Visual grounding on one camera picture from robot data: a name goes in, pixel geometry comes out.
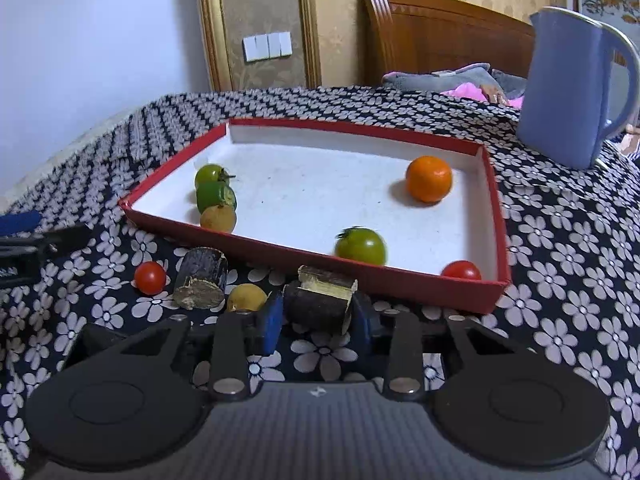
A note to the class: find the wooden bed headboard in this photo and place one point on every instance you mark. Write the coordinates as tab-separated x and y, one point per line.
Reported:
440	35

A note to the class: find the gold wall moulding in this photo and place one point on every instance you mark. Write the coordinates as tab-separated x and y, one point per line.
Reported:
307	25
212	25

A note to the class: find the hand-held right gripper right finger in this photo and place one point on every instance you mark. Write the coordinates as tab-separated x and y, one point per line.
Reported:
362	320

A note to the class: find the pink cloth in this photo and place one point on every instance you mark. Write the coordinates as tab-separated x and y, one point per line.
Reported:
472	91

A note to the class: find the red cardboard box tray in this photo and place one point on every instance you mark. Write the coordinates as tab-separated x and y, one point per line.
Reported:
320	195

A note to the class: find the black white floral tablecloth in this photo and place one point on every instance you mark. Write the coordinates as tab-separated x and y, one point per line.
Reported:
565	270

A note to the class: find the brown longan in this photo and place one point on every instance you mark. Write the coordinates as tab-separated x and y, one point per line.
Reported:
218	218
246	297

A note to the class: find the white wall switch panel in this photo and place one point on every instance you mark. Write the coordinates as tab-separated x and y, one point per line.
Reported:
267	46

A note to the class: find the dark sugarcane piece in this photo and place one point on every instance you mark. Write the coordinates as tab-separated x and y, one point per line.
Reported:
200	277
317	307

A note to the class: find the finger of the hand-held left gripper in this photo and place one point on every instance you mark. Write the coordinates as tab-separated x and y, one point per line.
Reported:
35	255
20	222

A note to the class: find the grey cloth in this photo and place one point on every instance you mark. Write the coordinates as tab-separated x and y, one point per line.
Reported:
425	79

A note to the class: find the blue electric kettle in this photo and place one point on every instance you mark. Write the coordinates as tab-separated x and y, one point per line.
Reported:
560	90

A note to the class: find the red cherry tomato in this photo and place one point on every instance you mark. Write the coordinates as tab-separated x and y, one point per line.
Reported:
461	270
150	277

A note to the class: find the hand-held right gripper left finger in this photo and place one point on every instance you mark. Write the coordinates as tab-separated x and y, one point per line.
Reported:
272	322

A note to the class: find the green tomato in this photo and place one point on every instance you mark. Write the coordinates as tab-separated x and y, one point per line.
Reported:
360	246
209	174
216	196

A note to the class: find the orange tangerine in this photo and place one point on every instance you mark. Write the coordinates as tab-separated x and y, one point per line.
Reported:
428	178

